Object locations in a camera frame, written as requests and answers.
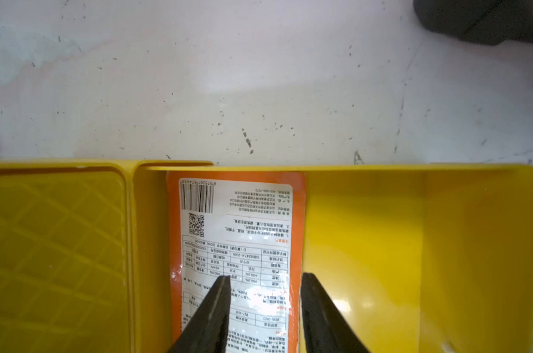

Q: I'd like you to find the yellow bottom drawer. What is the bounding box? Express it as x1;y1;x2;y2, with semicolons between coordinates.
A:
131;160;533;353

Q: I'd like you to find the yellow drawer cabinet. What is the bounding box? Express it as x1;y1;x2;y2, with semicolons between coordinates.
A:
0;163;134;352

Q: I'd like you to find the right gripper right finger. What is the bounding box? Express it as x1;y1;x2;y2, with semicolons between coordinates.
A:
300;272;369;353

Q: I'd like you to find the black toolbox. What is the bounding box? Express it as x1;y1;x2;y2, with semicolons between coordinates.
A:
413;0;533;46

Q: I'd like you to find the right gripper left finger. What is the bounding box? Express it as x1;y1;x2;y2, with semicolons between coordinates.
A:
168;276;231;353

